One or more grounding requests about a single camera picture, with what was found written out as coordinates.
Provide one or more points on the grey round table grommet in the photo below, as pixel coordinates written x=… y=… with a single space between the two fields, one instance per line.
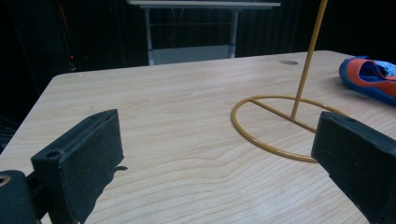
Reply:
x=288 y=62

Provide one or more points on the grey metal table frame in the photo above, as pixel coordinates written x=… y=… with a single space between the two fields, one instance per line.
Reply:
x=193 y=54

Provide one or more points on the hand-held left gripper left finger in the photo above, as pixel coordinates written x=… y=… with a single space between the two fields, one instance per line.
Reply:
x=81 y=158

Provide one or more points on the blue orange shoe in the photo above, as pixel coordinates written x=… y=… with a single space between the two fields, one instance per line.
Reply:
x=370 y=79

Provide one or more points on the dark curtain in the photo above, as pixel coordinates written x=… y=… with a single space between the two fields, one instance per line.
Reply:
x=102 y=31

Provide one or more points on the yellow metal stand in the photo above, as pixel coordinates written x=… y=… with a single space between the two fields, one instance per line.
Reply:
x=299 y=93

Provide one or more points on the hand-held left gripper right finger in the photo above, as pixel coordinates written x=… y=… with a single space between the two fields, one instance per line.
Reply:
x=361 y=155

